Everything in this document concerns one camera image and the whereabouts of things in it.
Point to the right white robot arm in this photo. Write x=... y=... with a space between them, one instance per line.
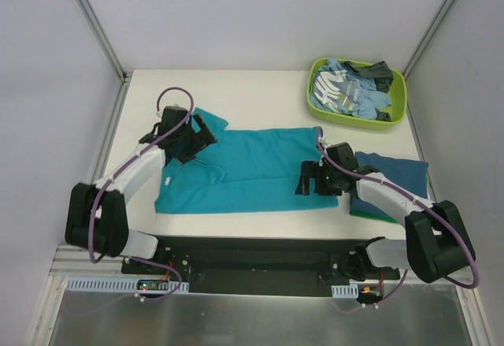
x=436 y=244

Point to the right white cable duct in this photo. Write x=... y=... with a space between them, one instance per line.
x=345 y=291

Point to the aluminium frame post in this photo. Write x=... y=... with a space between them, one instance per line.
x=95 y=25
x=429 y=34

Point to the left white cable duct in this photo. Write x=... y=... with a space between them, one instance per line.
x=125 y=285

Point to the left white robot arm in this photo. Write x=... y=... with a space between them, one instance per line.
x=97 y=218

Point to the dark grey garment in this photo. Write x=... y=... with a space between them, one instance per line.
x=379 y=72

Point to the teal t-shirt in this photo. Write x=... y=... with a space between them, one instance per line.
x=245 y=171

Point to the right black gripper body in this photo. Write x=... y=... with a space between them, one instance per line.
x=313 y=179

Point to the right aluminium frame post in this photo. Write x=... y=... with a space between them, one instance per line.
x=429 y=34

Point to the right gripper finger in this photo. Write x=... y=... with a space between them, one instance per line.
x=307 y=186
x=311 y=170

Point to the light blue printed t-shirt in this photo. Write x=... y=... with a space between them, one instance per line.
x=337 y=90

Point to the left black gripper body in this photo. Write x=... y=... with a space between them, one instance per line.
x=194 y=141

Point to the white cable duct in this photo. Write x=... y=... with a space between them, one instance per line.
x=345 y=291
x=125 y=285

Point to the lime green plastic basket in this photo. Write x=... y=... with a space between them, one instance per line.
x=397 y=109

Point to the left aluminium frame post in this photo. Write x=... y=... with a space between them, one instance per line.
x=95 y=25

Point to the folded dark blue t-shirt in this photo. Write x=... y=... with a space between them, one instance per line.
x=413 y=176

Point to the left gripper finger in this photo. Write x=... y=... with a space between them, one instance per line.
x=188 y=152
x=203 y=135

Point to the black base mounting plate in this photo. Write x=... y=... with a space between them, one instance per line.
x=264 y=267

